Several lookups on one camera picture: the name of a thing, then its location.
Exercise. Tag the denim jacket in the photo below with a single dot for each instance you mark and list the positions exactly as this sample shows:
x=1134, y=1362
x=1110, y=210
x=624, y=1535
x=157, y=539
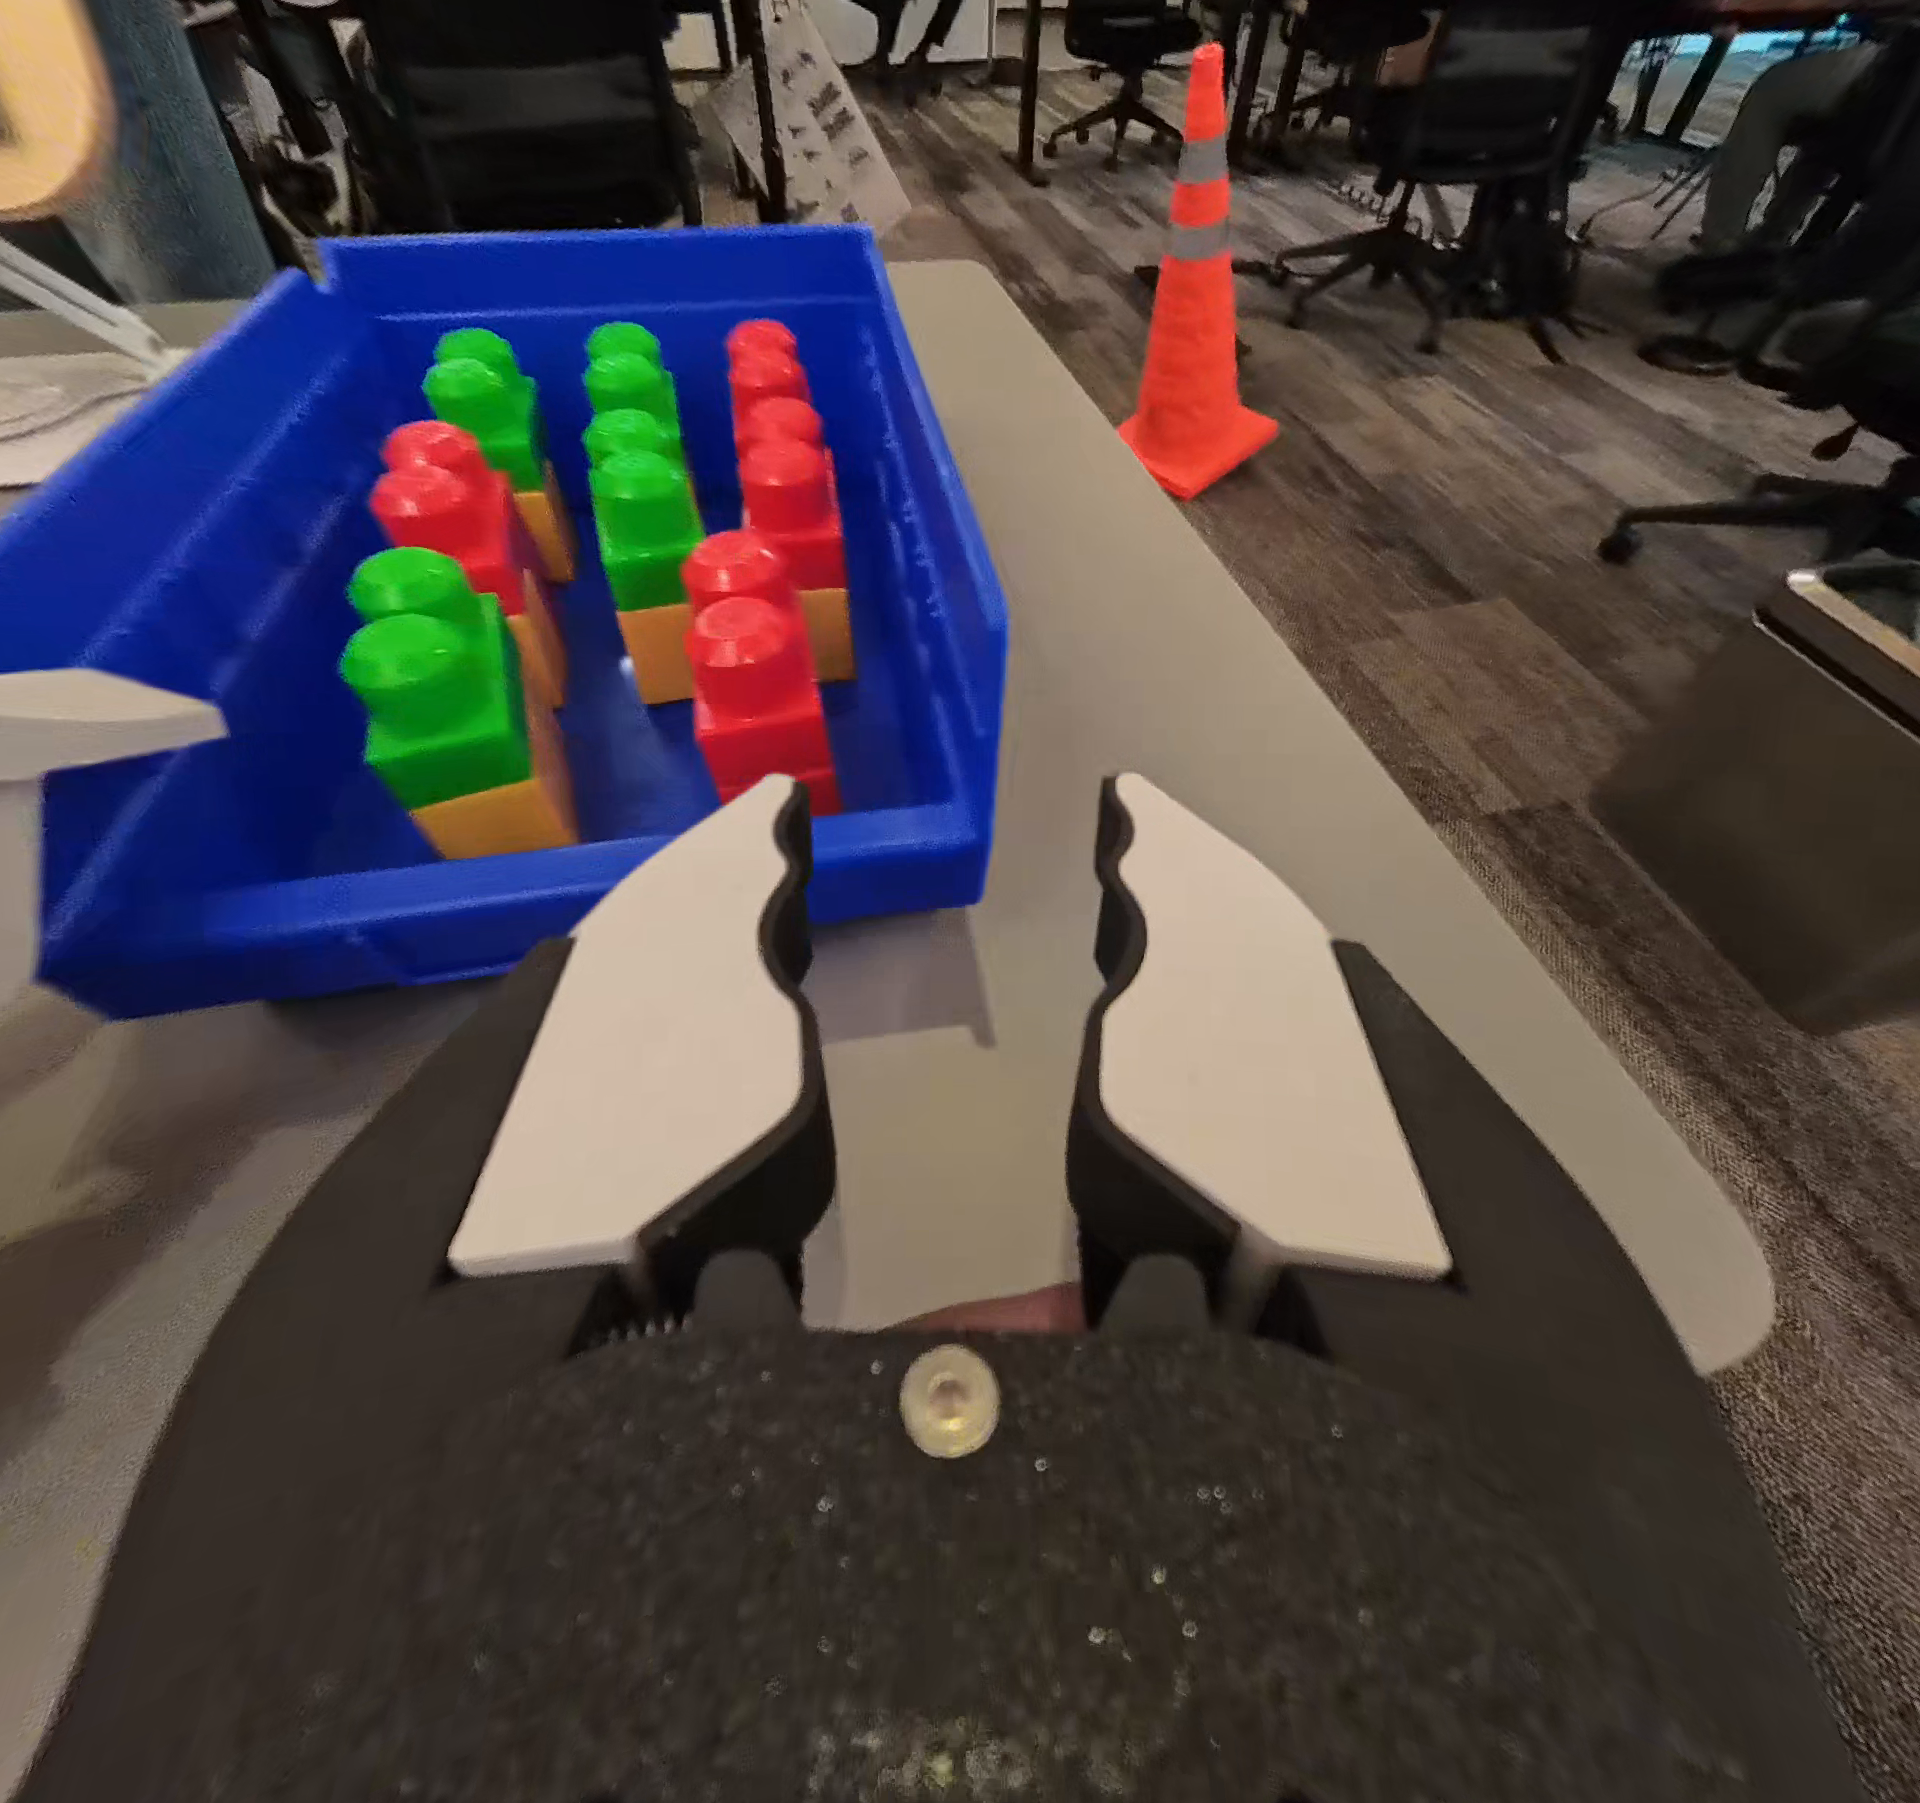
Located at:
x=165, y=123

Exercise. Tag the orange traffic cone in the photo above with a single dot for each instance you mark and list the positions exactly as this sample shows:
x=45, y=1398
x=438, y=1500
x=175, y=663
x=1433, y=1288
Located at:
x=1194, y=348

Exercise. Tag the black mesh office chair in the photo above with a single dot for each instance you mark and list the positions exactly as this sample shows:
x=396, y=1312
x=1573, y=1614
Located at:
x=510, y=63

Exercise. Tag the rows of toy blocks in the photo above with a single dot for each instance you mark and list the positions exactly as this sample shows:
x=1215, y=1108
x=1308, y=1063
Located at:
x=450, y=693

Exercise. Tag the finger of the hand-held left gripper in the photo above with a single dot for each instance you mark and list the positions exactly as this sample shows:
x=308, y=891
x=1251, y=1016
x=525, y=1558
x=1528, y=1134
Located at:
x=104, y=723

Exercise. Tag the blue plastic bin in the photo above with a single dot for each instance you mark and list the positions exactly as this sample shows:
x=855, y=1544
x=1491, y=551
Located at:
x=180, y=558

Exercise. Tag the grey desk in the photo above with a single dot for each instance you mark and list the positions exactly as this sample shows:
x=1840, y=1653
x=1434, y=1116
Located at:
x=1126, y=663

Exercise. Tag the black pole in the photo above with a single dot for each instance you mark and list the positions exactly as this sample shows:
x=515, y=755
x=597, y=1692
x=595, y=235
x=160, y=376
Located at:
x=758, y=33

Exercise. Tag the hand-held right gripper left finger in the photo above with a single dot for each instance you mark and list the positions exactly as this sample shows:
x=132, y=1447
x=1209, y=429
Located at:
x=645, y=1067

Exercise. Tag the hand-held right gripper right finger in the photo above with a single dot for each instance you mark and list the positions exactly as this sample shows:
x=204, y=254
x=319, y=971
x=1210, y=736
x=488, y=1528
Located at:
x=1261, y=1067

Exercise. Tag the white printed board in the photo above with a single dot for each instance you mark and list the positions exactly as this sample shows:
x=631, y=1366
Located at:
x=818, y=109

